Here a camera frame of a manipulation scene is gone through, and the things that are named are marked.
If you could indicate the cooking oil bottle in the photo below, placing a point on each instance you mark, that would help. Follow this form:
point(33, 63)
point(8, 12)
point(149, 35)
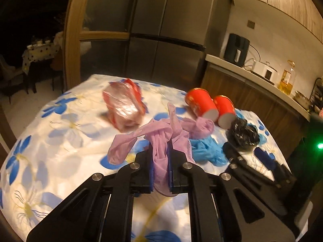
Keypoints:
point(287, 80)

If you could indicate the black plastic bag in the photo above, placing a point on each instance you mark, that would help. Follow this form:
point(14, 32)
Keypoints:
point(243, 133)

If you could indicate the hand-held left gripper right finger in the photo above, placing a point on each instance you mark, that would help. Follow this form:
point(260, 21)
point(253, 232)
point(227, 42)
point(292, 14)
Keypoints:
point(178, 167)

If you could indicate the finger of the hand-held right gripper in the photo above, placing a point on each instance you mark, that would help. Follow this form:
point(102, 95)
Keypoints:
point(233, 155)
point(265, 158)

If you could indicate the blue floral tablecloth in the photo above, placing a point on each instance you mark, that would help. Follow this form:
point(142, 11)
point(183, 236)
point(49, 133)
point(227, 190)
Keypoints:
point(63, 143)

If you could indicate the white rice cooker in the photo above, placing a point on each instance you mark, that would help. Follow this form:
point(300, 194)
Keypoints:
point(265, 71)

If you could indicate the blue disposable glove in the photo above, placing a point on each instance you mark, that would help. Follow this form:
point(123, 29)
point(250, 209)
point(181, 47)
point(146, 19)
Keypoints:
point(208, 150)

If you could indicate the wooden framed glass door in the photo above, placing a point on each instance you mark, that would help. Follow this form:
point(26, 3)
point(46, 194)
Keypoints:
point(73, 42)

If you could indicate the clear red snack wrapper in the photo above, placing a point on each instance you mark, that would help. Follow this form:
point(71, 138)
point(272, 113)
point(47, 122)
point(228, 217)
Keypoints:
point(123, 105)

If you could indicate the black air fryer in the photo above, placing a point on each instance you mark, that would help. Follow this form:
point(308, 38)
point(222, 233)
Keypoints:
point(237, 50)

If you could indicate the steel basin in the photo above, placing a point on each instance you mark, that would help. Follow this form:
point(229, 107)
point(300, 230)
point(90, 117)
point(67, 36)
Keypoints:
point(302, 99)

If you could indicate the dotted cloth dining table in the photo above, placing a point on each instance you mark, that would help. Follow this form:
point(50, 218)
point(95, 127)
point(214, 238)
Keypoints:
point(37, 54)

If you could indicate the light stone countertop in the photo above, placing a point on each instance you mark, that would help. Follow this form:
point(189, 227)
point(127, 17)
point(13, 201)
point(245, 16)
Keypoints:
point(252, 77)

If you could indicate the dark wall socket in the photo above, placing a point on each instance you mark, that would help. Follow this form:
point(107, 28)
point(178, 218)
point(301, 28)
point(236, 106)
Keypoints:
point(251, 24)

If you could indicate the wooden lower cabinets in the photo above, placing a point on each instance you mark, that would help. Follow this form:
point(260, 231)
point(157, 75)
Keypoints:
point(242, 93)

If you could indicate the red paper cup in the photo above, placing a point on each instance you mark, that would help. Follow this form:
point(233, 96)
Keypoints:
point(224, 112)
point(201, 103)

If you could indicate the wooden cabinets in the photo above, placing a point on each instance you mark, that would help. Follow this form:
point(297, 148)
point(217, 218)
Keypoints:
point(290, 0)
point(242, 93)

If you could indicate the pink plastic bag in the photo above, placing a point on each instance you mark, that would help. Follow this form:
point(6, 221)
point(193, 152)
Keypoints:
point(161, 156)

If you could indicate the black dish rack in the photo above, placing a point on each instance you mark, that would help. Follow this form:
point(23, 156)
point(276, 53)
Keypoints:
point(318, 95)

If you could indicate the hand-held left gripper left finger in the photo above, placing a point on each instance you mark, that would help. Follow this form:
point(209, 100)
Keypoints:
point(141, 167)

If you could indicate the wooden upper cabinets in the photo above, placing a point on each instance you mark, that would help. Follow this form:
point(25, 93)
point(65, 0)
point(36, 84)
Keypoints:
point(290, 0)

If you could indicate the dark steel refrigerator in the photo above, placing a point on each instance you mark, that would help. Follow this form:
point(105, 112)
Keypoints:
point(176, 25)

